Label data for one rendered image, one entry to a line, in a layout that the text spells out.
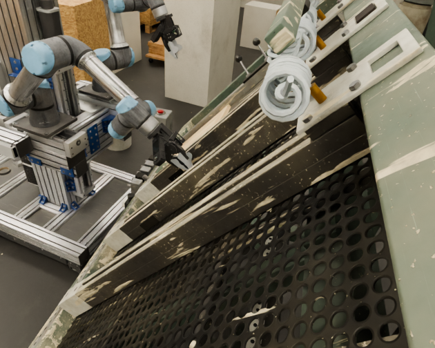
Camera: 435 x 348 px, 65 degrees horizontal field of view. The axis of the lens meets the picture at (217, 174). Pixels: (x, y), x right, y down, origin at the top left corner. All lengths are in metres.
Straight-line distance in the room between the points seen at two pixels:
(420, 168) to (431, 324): 0.14
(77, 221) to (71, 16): 1.79
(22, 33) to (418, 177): 1.94
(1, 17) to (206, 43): 2.47
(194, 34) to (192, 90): 0.67
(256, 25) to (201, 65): 2.68
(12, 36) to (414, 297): 2.06
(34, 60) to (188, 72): 3.02
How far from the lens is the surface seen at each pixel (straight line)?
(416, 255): 0.27
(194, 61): 4.27
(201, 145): 1.31
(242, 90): 1.77
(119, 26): 2.29
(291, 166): 0.59
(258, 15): 6.70
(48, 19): 2.04
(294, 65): 0.48
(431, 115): 0.38
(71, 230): 2.52
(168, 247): 0.82
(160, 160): 1.22
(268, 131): 0.89
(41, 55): 1.47
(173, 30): 1.87
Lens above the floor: 1.98
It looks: 37 degrees down
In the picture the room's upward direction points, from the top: 6 degrees clockwise
